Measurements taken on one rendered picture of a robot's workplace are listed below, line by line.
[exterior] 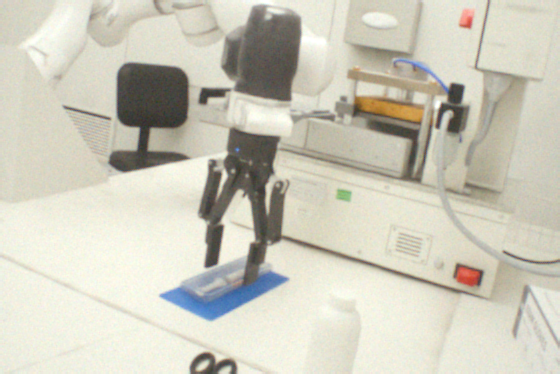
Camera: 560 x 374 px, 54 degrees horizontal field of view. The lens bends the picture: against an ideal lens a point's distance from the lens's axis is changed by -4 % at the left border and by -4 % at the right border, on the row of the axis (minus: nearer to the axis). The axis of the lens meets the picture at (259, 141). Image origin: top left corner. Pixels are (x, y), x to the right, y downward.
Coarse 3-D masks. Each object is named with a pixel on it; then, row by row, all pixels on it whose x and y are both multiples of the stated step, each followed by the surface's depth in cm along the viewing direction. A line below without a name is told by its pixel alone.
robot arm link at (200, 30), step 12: (156, 0) 129; (168, 0) 128; (168, 12) 132; (180, 12) 120; (192, 12) 120; (204, 12) 120; (180, 24) 124; (192, 24) 121; (204, 24) 121; (192, 36) 124; (204, 36) 123; (216, 36) 124
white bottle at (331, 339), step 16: (336, 304) 56; (352, 304) 56; (320, 320) 56; (336, 320) 55; (352, 320) 56; (320, 336) 56; (336, 336) 55; (352, 336) 56; (320, 352) 56; (336, 352) 56; (352, 352) 56; (304, 368) 58; (320, 368) 56; (336, 368) 56; (352, 368) 58
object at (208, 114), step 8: (192, 104) 129; (200, 104) 131; (208, 104) 134; (216, 104) 136; (224, 104) 129; (192, 112) 129; (200, 112) 128; (208, 112) 127; (216, 112) 126; (224, 112) 125; (200, 120) 131; (208, 120) 127; (216, 120) 126; (224, 120) 125
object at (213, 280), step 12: (228, 264) 92; (240, 264) 93; (264, 264) 94; (192, 276) 85; (204, 276) 85; (216, 276) 86; (228, 276) 87; (240, 276) 88; (192, 288) 81; (204, 288) 81; (216, 288) 82
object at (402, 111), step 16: (368, 96) 117; (384, 96) 127; (400, 96) 116; (368, 112) 111; (384, 112) 110; (400, 112) 108; (416, 112) 107; (432, 112) 105; (416, 128) 107; (432, 128) 106
